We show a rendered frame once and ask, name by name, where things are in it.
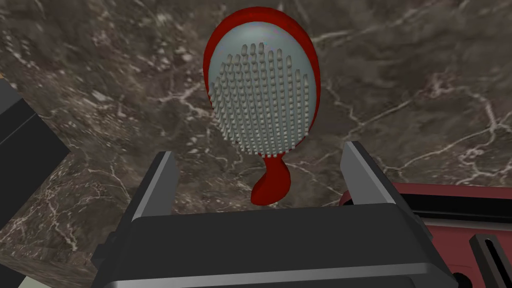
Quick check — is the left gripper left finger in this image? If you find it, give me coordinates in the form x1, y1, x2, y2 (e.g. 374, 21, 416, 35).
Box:
131, 150, 179, 222

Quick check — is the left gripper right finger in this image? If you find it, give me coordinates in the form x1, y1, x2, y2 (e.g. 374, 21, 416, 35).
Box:
340, 140, 405, 207

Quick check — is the red toaster with black slots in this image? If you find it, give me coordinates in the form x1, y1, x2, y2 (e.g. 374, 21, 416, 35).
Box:
338, 182, 512, 288

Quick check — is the red hairbrush with grey bristles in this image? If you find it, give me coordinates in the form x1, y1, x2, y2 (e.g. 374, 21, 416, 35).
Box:
203, 6, 322, 207

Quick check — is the black appliance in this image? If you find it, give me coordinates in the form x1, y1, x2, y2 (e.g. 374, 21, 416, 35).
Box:
0, 78, 72, 232

